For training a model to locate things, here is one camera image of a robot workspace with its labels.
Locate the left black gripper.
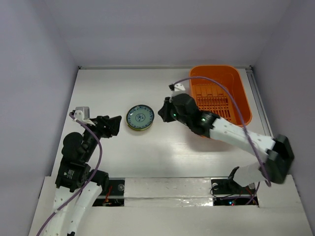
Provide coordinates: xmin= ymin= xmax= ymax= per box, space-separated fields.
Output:
xmin=83 ymin=114 xmax=121 ymax=160

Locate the blue patterned plate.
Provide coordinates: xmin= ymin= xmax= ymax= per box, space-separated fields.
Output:
xmin=126 ymin=104 xmax=155 ymax=127

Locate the dark green patterned plate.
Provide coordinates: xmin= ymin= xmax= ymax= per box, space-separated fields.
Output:
xmin=127 ymin=123 xmax=152 ymax=132

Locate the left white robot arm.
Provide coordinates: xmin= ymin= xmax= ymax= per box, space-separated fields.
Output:
xmin=37 ymin=109 xmax=122 ymax=236

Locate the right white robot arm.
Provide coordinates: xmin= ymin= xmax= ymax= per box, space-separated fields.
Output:
xmin=158 ymin=93 xmax=294 ymax=193

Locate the orange plastic dish rack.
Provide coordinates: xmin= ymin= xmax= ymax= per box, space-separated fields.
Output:
xmin=189 ymin=65 xmax=252 ymax=126

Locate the silver foil strip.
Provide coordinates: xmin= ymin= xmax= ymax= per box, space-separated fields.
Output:
xmin=124 ymin=177 xmax=213 ymax=207

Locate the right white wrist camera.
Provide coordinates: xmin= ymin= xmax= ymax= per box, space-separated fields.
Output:
xmin=169 ymin=83 xmax=186 ymax=96

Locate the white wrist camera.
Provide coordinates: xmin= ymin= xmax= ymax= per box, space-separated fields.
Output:
xmin=69 ymin=106 xmax=91 ymax=124
xmin=169 ymin=83 xmax=186 ymax=96

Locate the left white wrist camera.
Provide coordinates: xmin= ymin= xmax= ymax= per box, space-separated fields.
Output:
xmin=69 ymin=106 xmax=91 ymax=124

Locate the aluminium rail right side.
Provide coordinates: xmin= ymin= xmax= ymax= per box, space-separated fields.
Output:
xmin=246 ymin=66 xmax=273 ymax=136

